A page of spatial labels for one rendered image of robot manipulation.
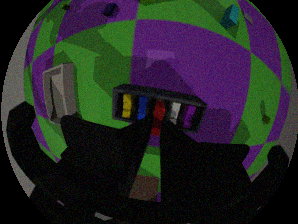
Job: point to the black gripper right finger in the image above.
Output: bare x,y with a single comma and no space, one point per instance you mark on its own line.
181,157

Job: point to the white fuse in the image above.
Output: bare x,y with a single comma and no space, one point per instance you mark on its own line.
174,111

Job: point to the blue fuse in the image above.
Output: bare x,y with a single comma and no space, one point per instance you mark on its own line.
142,107

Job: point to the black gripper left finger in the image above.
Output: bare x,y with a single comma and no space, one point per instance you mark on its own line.
122,147

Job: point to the teal rectangular block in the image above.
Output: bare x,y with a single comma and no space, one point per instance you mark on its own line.
230,17

